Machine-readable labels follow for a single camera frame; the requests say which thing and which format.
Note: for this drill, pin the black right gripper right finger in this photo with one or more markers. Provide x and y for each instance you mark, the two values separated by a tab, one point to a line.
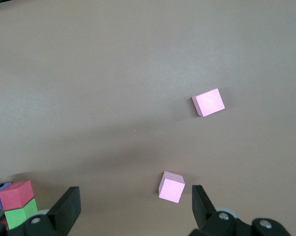
212	223

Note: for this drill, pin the green foam cube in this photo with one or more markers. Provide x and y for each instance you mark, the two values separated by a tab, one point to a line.
20	216

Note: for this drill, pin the brown paper table cover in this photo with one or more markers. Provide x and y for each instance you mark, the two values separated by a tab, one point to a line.
113	73

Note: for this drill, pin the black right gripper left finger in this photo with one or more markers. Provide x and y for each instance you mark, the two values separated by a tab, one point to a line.
62	214

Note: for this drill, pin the pink foam cube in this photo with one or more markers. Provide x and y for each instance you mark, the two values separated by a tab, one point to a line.
171	188
209	102

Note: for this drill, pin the red foam cube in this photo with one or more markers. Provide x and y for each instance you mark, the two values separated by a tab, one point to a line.
3	223
16	195

